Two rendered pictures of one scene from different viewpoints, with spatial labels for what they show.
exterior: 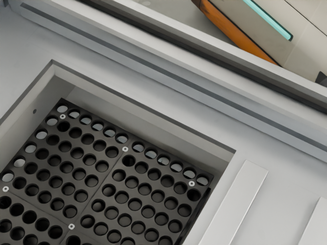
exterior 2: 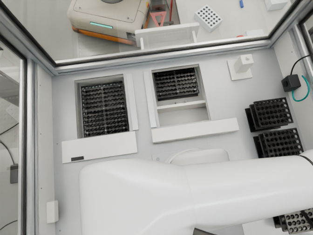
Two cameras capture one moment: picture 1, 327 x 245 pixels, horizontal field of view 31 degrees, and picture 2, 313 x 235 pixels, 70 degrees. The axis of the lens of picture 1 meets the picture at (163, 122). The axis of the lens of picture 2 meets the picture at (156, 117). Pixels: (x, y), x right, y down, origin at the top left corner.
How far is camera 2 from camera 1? 0.42 m
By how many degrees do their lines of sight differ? 21
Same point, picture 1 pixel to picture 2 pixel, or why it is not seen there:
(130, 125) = (97, 82)
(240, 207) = (131, 83)
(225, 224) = (130, 88)
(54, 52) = (73, 78)
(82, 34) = (76, 71)
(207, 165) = (119, 79)
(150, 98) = (99, 74)
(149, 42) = (92, 64)
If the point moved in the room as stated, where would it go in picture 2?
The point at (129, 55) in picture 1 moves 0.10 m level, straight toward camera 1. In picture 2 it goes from (89, 69) to (105, 86)
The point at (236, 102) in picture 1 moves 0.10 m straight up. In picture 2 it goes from (117, 65) to (112, 51)
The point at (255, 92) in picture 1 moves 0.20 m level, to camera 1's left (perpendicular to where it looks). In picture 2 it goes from (119, 60) to (74, 87)
